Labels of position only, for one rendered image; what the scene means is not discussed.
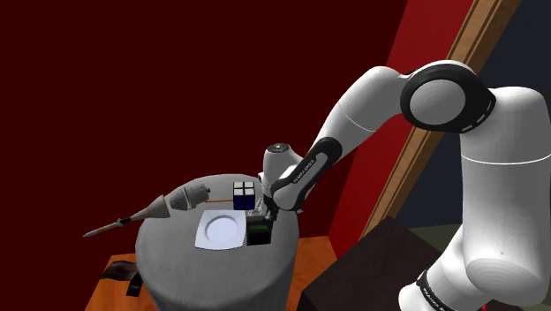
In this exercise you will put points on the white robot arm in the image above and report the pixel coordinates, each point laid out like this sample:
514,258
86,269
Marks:
503,181

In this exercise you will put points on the wooden door frame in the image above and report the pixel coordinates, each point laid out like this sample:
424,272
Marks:
415,155

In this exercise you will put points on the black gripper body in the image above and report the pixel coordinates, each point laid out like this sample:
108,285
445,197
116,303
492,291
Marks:
271,211

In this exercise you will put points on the white square plate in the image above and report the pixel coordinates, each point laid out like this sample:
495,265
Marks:
219,230

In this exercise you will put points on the blue and white puzzle cube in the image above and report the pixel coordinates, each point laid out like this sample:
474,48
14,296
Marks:
243,196

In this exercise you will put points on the round grey table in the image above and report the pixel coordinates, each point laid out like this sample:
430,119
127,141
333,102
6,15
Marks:
215,275

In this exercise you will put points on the black box with green panel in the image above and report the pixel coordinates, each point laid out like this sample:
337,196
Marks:
258,234

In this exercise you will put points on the dark robot stand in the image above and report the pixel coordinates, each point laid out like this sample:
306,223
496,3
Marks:
370,267

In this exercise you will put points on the orange pencil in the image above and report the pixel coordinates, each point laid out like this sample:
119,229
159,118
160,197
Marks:
219,200

